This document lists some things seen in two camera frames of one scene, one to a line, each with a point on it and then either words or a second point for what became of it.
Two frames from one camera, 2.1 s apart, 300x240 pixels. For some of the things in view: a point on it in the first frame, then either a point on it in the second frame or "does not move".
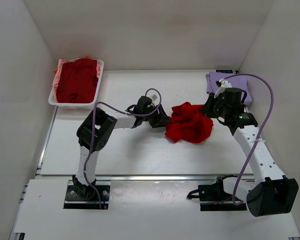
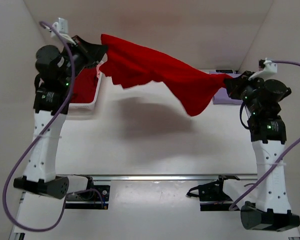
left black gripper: x=162 y=118 -> x=97 y=51
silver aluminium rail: x=71 y=177 does not move
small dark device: x=225 y=71 does not move
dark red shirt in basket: x=77 y=82 does not move
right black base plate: x=212 y=197 does not move
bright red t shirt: x=189 y=123 -> x=131 y=65
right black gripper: x=206 y=109 -> x=234 y=86
